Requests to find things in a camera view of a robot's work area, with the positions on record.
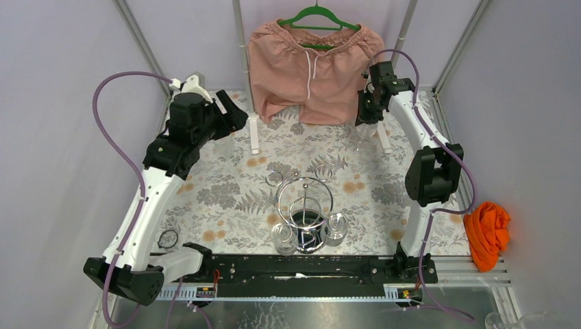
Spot orange cloth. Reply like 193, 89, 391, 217
463, 202, 511, 272

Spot green clothes hanger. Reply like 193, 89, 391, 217
276, 1, 361, 32

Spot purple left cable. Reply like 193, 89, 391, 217
92, 71, 185, 329

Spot purple cable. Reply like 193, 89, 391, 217
367, 49, 478, 324
92, 71, 185, 329

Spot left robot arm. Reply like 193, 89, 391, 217
83, 90, 248, 306

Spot small black ring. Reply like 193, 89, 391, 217
157, 230, 181, 249

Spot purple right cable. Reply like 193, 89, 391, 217
367, 49, 478, 324

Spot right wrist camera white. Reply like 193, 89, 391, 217
361, 71, 375, 93

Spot chrome wine glass rack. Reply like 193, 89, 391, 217
264, 165, 334, 254

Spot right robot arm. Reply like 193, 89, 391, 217
355, 61, 464, 282

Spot floral table mat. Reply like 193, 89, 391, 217
153, 106, 469, 255

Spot pink shorts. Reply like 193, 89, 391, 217
248, 21, 384, 125

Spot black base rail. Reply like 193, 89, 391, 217
184, 254, 438, 298

